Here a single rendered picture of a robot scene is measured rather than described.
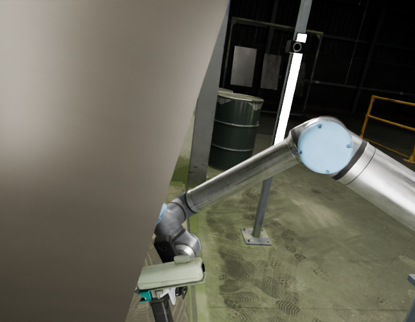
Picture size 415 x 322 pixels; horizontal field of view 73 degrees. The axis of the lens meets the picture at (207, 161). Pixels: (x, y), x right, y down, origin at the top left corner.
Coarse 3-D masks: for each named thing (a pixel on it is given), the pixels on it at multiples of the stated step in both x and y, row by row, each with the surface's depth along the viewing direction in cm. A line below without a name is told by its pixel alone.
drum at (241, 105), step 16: (224, 96) 310; (224, 112) 314; (240, 112) 309; (256, 112) 318; (224, 128) 319; (240, 128) 315; (256, 128) 331; (224, 144) 323; (240, 144) 322; (208, 160) 346; (224, 160) 329; (240, 160) 330
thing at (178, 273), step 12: (156, 264) 66; (168, 264) 64; (180, 264) 62; (192, 264) 61; (144, 276) 63; (156, 276) 62; (168, 276) 62; (180, 276) 61; (192, 276) 61; (204, 276) 63; (144, 288) 63; (156, 288) 63; (168, 288) 62; (156, 300) 63; (156, 312) 64; (168, 312) 64
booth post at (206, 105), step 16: (224, 16) 232; (224, 32) 236; (208, 64) 244; (208, 80) 248; (208, 96) 253; (208, 112) 258; (208, 128) 263; (192, 144) 267; (208, 144) 268; (192, 160) 272; (192, 176) 278
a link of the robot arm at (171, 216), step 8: (168, 208) 96; (176, 208) 98; (160, 216) 92; (168, 216) 93; (176, 216) 96; (160, 224) 91; (168, 224) 92; (176, 224) 93; (160, 232) 92; (168, 232) 91; (176, 232) 92
